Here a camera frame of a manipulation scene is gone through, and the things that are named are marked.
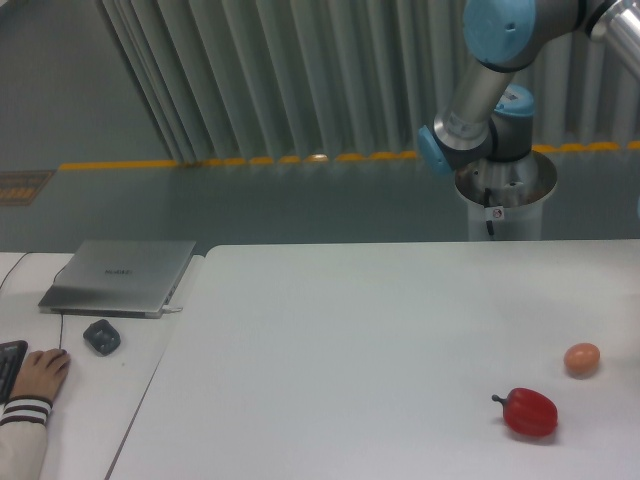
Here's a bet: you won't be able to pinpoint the black pedestal cable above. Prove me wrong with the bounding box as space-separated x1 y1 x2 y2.
483 187 495 239

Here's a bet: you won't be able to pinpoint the black cable at left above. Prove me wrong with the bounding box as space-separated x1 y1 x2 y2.
0 251 32 292

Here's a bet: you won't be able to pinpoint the black keyboard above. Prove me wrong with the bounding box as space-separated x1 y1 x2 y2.
0 340 28 404

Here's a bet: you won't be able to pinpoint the person's right hand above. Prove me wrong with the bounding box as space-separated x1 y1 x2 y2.
9 349 71 403

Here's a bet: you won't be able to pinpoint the silver closed laptop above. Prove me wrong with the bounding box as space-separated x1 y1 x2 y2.
38 240 196 318

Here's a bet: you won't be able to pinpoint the red toy pepper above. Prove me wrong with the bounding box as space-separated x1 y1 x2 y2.
491 387 558 438

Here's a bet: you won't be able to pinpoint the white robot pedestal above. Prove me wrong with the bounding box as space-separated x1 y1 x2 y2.
454 151 558 241

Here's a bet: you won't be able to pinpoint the brown egg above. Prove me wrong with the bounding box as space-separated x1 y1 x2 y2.
563 343 600 376

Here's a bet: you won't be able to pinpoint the pale pleated curtain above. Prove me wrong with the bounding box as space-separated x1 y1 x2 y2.
99 1 639 164

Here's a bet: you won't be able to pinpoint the black mouse cable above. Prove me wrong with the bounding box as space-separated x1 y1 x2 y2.
52 262 76 351

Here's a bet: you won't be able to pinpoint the cream striped sleeve forearm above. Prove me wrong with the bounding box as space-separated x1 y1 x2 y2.
1 396 52 479

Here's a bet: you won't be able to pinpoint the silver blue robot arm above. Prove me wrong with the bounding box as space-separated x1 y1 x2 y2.
418 1 639 220

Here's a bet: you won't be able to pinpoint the white laptop dongle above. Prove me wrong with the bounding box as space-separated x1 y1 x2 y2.
162 305 183 314

